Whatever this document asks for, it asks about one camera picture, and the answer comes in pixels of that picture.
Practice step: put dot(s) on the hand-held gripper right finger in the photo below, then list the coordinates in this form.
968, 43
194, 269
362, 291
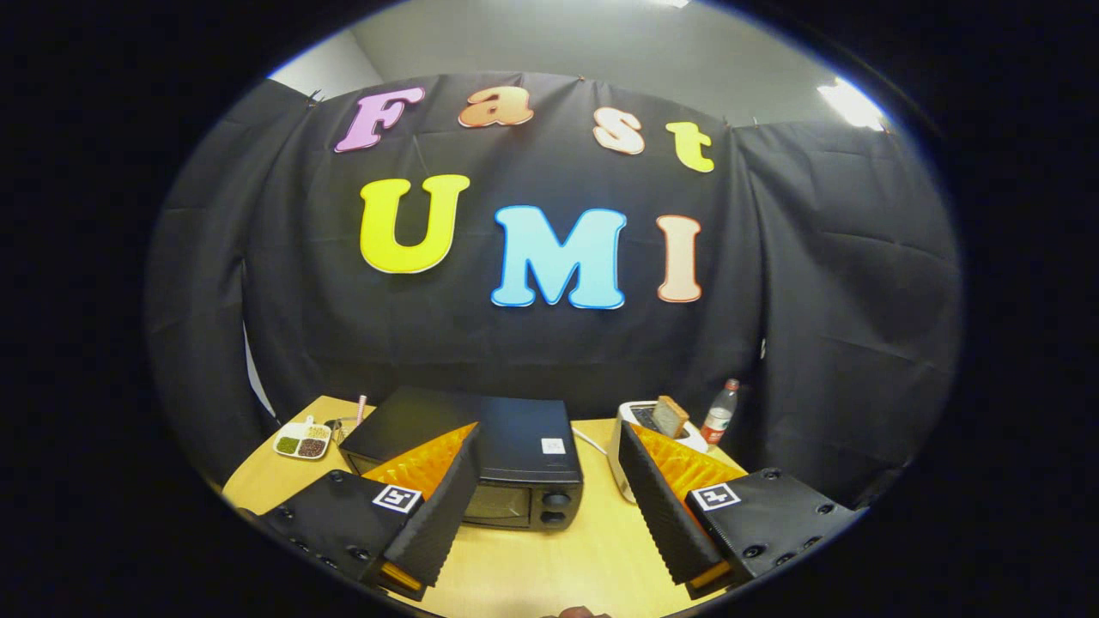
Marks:
661, 515

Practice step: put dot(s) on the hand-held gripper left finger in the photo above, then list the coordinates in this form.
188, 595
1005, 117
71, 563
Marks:
446, 515

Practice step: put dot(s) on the black toaster oven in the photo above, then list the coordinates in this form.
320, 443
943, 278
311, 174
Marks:
524, 438

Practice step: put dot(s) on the white pop-up toaster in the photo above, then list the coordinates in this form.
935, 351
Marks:
613, 455

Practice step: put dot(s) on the toasted bread slice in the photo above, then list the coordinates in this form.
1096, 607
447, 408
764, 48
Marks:
671, 416

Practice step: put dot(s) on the clear water bottle red label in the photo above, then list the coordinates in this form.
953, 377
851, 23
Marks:
719, 421

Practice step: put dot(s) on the pink striped straw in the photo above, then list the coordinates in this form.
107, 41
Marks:
361, 409

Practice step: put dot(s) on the white divided bean dish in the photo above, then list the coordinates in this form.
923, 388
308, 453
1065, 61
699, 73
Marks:
300, 445

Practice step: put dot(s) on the ceiling light panel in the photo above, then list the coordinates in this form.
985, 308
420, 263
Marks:
850, 103

